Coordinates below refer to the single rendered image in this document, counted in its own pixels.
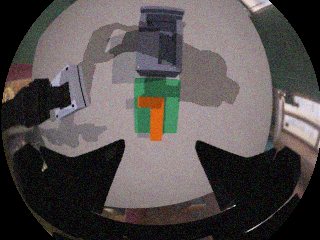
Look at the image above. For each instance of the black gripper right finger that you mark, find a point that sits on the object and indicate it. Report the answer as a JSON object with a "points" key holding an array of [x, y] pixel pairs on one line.
{"points": [[227, 172]]}

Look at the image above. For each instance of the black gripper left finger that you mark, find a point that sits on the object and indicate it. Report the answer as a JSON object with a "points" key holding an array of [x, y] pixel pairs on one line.
{"points": [[91, 174]]}

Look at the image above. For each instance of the orange l-shaped part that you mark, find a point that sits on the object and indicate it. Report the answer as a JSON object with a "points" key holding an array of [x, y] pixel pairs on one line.
{"points": [[157, 105]]}

